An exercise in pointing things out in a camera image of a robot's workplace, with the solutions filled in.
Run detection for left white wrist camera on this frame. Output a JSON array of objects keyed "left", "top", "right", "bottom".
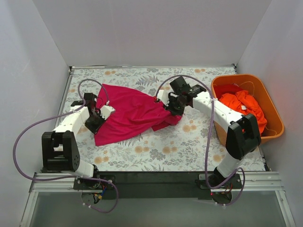
[{"left": 100, "top": 105, "right": 116, "bottom": 120}]

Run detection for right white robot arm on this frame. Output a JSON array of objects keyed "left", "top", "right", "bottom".
[{"left": 155, "top": 75, "right": 261, "bottom": 189}]

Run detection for aluminium frame rail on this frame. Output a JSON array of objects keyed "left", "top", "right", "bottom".
[{"left": 21, "top": 171, "right": 295, "bottom": 227}]

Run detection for orange t shirt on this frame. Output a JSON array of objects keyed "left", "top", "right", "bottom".
[{"left": 214, "top": 84, "right": 267, "bottom": 134}]

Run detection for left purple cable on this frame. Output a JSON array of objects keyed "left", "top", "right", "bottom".
[{"left": 12, "top": 79, "right": 119, "bottom": 213}]

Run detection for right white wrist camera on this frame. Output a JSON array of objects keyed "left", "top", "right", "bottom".
[{"left": 155, "top": 90, "right": 169, "bottom": 106}]

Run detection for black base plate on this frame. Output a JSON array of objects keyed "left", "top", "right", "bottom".
[{"left": 73, "top": 171, "right": 244, "bottom": 201}]

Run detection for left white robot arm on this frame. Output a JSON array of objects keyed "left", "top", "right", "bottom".
[{"left": 42, "top": 93, "right": 105, "bottom": 189}]

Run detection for orange plastic basket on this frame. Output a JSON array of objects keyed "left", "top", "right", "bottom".
[{"left": 211, "top": 74, "right": 285, "bottom": 144}]

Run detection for purple cable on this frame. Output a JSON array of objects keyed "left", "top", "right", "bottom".
[
  {"left": 154, "top": 74, "right": 245, "bottom": 207},
  {"left": 12, "top": 79, "right": 119, "bottom": 213}
]

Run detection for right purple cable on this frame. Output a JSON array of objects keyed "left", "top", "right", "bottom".
[{"left": 154, "top": 74, "right": 245, "bottom": 207}]

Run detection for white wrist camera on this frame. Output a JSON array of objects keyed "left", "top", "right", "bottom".
[
  {"left": 100, "top": 105, "right": 116, "bottom": 120},
  {"left": 155, "top": 90, "right": 169, "bottom": 106}
]

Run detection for magenta t shirt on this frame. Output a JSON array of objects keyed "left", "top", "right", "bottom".
[{"left": 94, "top": 84, "right": 181, "bottom": 146}]

